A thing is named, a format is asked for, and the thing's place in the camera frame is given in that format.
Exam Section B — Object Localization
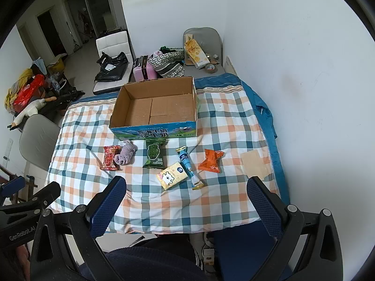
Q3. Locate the red snack packet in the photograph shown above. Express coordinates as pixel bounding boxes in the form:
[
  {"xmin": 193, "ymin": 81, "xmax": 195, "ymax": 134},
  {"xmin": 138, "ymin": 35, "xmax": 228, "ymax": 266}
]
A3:
[{"xmin": 100, "ymin": 145, "xmax": 121, "ymax": 171}]

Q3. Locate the purple soft cloth toy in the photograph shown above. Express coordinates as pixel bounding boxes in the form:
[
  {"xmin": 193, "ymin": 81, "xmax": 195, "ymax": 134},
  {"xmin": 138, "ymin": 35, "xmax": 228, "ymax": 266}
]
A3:
[{"xmin": 114, "ymin": 140, "xmax": 137, "ymax": 166}]

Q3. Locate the yellow tissue pack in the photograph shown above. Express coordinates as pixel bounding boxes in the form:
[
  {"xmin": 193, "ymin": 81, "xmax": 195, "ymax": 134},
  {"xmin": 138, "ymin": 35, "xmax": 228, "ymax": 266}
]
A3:
[{"xmin": 156, "ymin": 162, "xmax": 188, "ymax": 190}]

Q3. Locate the orange snack packet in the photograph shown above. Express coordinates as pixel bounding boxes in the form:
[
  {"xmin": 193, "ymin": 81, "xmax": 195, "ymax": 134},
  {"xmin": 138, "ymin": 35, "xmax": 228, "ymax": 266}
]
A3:
[{"xmin": 198, "ymin": 149, "xmax": 224, "ymax": 173}]

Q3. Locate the green snack packet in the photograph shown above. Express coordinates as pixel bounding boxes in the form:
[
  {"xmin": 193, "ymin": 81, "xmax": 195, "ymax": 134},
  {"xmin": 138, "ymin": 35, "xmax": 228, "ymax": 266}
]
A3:
[{"xmin": 144, "ymin": 138, "xmax": 167, "ymax": 169}]

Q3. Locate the blue ice cream wrapper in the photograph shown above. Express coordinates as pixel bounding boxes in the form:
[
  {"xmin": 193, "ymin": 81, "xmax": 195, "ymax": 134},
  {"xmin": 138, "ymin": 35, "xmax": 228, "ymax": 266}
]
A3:
[{"xmin": 176, "ymin": 146, "xmax": 204, "ymax": 190}]

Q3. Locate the wooden folding rack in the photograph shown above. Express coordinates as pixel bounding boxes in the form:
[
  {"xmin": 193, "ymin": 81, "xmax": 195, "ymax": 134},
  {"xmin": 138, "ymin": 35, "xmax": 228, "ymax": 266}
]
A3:
[{"xmin": 1, "ymin": 166, "xmax": 38, "ymax": 206}]

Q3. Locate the grey chair near table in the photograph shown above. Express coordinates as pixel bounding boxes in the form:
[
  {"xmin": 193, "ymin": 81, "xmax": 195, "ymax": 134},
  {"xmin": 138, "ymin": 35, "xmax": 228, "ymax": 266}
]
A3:
[{"xmin": 19, "ymin": 114, "xmax": 60, "ymax": 171}]

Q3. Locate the beige paper sheet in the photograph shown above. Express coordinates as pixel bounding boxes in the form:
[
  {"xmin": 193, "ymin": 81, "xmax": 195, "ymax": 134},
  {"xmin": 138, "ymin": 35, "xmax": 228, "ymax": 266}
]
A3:
[{"xmin": 240, "ymin": 150, "xmax": 272, "ymax": 180}]

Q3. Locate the white goose plush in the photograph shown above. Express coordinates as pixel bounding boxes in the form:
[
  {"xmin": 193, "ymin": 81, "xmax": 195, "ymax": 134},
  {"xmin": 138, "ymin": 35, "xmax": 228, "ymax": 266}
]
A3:
[{"xmin": 7, "ymin": 96, "xmax": 57, "ymax": 130}]

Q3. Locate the yellow cloth pile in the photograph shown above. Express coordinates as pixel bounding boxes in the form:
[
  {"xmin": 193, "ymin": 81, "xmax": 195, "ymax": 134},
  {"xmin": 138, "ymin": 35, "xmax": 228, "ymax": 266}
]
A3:
[{"xmin": 4, "ymin": 68, "xmax": 33, "ymax": 113}]

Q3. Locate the plaid checkered tablecloth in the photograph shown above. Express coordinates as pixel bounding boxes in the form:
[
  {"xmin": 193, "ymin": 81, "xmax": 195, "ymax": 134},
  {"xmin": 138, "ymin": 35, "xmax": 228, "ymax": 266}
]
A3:
[{"xmin": 46, "ymin": 85, "xmax": 281, "ymax": 234}]

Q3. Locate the red plastic bag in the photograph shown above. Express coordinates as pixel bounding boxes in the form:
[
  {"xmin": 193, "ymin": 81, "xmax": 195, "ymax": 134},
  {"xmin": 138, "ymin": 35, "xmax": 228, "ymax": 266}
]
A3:
[{"xmin": 13, "ymin": 74, "xmax": 48, "ymax": 113}]

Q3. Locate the yellow bin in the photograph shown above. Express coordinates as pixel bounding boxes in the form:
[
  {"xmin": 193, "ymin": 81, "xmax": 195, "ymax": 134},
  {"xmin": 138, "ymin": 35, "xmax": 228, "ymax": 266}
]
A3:
[{"xmin": 47, "ymin": 53, "xmax": 67, "ymax": 74}]

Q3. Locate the open cardboard box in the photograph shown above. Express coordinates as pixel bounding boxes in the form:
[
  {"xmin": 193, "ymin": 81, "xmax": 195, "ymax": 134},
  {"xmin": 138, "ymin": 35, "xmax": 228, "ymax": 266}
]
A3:
[{"xmin": 109, "ymin": 77, "xmax": 198, "ymax": 140}]

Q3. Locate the black plastic bag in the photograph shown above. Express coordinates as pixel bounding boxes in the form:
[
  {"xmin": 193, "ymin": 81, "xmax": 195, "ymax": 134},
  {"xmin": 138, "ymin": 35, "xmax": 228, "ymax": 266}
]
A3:
[{"xmin": 95, "ymin": 52, "xmax": 129, "ymax": 82}]

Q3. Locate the blue bed sheet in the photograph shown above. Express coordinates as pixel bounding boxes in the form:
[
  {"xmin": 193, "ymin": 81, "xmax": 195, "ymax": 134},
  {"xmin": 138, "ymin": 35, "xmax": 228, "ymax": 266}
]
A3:
[{"xmin": 70, "ymin": 72, "xmax": 291, "ymax": 206}]

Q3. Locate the pink suitcase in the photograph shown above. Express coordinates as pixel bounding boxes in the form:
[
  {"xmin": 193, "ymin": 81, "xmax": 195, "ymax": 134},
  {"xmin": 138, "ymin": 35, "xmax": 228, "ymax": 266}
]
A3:
[{"xmin": 133, "ymin": 55, "xmax": 158, "ymax": 82}]

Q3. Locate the tape roll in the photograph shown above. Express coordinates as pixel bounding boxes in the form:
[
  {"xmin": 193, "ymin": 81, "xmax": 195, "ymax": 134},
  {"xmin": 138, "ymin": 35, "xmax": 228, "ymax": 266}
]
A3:
[{"xmin": 205, "ymin": 63, "xmax": 217, "ymax": 74}]

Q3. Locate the white leather chair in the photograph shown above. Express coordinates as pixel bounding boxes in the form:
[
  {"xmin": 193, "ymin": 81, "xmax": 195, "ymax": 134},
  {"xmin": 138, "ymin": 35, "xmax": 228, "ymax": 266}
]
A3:
[{"xmin": 93, "ymin": 30, "xmax": 134, "ymax": 95}]

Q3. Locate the black white patterned bag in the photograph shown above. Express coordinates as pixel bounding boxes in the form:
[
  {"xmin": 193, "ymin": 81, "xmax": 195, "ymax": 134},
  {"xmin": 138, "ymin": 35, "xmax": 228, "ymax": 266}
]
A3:
[{"xmin": 148, "ymin": 50, "xmax": 184, "ymax": 78}]

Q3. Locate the yellow snack box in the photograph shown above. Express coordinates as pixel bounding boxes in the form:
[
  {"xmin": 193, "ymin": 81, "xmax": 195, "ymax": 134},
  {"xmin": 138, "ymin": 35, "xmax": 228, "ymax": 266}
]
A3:
[{"xmin": 184, "ymin": 39, "xmax": 210, "ymax": 69}]

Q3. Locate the grey padded chair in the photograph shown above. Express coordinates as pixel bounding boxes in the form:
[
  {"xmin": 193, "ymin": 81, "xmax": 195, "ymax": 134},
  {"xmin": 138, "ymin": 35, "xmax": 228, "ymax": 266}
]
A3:
[{"xmin": 183, "ymin": 27, "xmax": 225, "ymax": 79}]

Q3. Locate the white board against wall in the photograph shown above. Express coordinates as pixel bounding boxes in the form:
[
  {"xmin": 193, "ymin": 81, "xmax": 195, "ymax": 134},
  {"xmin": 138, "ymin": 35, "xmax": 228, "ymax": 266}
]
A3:
[{"xmin": 223, "ymin": 56, "xmax": 237, "ymax": 75}]

